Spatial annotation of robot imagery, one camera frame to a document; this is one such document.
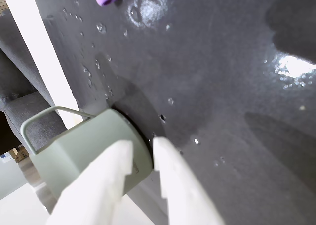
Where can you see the sage green metal cup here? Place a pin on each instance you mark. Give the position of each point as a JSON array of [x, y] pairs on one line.
[[86, 141]]

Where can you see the cardboard box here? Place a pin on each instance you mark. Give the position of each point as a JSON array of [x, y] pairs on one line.
[[21, 155]]

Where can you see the black table mat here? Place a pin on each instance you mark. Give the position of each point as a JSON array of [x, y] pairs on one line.
[[197, 74]]

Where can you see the grey fabric sofa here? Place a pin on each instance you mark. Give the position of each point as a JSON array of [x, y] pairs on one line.
[[17, 69]]

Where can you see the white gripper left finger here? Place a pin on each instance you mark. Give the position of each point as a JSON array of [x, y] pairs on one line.
[[98, 185]]

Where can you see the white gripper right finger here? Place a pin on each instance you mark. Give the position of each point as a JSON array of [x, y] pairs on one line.
[[182, 193]]

